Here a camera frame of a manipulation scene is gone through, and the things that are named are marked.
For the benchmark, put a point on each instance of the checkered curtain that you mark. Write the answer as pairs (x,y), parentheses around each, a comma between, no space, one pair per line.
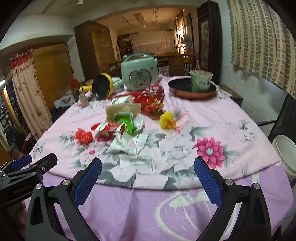
(259,34)

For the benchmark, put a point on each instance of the carved wooden desk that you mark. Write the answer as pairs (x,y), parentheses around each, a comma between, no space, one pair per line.
(175,63)

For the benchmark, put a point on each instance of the purple fleece blanket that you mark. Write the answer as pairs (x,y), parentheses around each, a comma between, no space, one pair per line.
(148,208)

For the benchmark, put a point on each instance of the green wrapper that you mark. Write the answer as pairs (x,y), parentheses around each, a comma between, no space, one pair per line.
(123,120)

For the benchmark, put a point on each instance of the red wall ornament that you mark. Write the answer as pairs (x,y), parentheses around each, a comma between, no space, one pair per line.
(74,83)

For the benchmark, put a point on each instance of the yellow frying pan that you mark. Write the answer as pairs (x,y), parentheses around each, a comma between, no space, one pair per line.
(101,87)

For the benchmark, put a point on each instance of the red white carton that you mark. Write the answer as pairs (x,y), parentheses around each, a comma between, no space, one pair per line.
(106,128)

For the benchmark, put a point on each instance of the standing fan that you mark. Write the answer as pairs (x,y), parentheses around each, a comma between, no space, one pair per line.
(186,41)

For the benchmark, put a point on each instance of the white hanging sheet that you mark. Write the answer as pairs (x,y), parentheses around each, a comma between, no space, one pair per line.
(150,42)

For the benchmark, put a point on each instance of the white plastic bag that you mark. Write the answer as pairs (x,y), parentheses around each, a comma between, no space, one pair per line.
(66,100)

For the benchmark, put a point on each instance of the yellow artificial flower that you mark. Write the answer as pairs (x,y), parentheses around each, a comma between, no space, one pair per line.
(167,120)

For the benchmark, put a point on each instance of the green rice cooker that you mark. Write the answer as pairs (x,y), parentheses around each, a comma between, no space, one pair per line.
(138,74)

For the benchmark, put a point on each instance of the floral curtain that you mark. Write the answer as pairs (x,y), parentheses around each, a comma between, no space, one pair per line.
(27,92)

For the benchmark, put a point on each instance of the white paper packet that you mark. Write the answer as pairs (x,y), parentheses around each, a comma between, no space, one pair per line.
(120,100)

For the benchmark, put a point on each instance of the black chair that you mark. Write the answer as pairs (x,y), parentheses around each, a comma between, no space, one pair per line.
(286,118)

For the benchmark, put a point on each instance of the dark framed panel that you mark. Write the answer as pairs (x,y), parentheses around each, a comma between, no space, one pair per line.
(207,46)

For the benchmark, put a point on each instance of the wooden wardrobe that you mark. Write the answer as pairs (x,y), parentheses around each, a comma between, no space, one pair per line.
(97,51)

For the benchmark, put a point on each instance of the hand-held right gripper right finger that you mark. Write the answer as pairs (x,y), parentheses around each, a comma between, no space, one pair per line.
(207,183)

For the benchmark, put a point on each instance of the beige paper bag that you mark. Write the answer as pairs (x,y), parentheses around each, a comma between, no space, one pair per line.
(115,109)

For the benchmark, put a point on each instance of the red ribbon flower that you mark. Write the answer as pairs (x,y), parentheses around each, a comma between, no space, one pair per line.
(83,136)

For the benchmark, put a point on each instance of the red snack bag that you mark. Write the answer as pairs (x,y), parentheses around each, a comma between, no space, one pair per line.
(150,99)

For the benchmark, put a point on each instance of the white paper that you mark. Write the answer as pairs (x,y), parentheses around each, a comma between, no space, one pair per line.
(124,144)

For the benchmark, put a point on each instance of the green instant noodle cup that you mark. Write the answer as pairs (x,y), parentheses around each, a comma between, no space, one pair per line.
(200,83)

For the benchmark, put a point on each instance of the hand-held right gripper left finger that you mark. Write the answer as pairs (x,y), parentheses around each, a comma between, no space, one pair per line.
(89,183)

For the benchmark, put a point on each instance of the small glass jar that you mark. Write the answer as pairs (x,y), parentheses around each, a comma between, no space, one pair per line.
(84,100)

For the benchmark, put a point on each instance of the white plastic bucket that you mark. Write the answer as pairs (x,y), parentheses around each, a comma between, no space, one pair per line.
(285,153)

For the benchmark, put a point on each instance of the pink floral blanket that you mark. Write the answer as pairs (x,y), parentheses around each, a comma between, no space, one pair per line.
(175,148)

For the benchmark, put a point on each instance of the copper frying pan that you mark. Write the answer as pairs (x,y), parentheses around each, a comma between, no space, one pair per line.
(180,89)

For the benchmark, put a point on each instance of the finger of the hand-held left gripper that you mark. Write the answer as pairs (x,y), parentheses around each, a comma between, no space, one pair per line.
(45,163)
(22,160)

